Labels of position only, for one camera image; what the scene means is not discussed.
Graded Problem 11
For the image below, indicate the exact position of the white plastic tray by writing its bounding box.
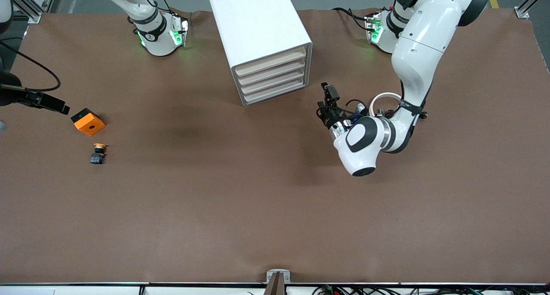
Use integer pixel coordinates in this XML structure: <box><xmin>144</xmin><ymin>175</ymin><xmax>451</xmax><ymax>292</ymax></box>
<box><xmin>238</xmin><ymin>57</ymin><xmax>307</xmax><ymax>86</ymax></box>

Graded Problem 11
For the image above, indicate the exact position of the beige cabinet drawer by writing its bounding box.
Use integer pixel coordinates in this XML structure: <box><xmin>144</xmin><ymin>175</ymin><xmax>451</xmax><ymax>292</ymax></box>
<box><xmin>244</xmin><ymin>77</ymin><xmax>309</xmax><ymax>105</ymax></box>
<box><xmin>235</xmin><ymin>46</ymin><xmax>307</xmax><ymax>76</ymax></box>
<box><xmin>241</xmin><ymin>67</ymin><xmax>308</xmax><ymax>95</ymax></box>

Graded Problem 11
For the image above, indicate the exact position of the yellow cap push button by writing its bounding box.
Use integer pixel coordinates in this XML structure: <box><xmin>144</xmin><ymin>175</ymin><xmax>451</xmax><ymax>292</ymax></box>
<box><xmin>89</xmin><ymin>143</ymin><xmax>108</xmax><ymax>165</ymax></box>

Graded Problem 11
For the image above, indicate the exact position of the white drawer cabinet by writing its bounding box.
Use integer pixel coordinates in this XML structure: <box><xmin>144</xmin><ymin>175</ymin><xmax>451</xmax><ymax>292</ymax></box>
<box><xmin>208</xmin><ymin>0</ymin><xmax>313</xmax><ymax>106</ymax></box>

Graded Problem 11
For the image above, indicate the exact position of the orange box with hole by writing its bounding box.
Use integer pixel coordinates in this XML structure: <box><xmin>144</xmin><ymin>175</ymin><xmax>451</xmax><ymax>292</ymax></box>
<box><xmin>70</xmin><ymin>108</ymin><xmax>106</xmax><ymax>137</ymax></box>

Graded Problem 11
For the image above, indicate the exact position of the white curved plastic arc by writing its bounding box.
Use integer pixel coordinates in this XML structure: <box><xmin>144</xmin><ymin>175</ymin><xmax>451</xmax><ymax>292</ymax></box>
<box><xmin>370</xmin><ymin>92</ymin><xmax>403</xmax><ymax>115</ymax></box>

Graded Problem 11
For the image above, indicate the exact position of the brown table cover mat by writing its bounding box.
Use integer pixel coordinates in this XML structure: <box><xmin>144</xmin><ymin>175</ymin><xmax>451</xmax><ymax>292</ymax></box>
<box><xmin>0</xmin><ymin>8</ymin><xmax>550</xmax><ymax>285</ymax></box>

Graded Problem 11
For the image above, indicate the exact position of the black base cable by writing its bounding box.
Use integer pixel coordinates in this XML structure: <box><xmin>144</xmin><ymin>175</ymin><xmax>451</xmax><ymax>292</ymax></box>
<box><xmin>332</xmin><ymin>7</ymin><xmax>371</xmax><ymax>31</ymax></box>

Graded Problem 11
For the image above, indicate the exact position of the grey metal bracket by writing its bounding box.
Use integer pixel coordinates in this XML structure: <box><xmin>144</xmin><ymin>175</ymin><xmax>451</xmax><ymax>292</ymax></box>
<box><xmin>266</xmin><ymin>269</ymin><xmax>291</xmax><ymax>283</ymax></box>

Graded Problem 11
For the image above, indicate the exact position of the white table edge rail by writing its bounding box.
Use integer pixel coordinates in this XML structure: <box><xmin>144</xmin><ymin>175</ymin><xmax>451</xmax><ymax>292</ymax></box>
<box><xmin>0</xmin><ymin>282</ymin><xmax>550</xmax><ymax>295</ymax></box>

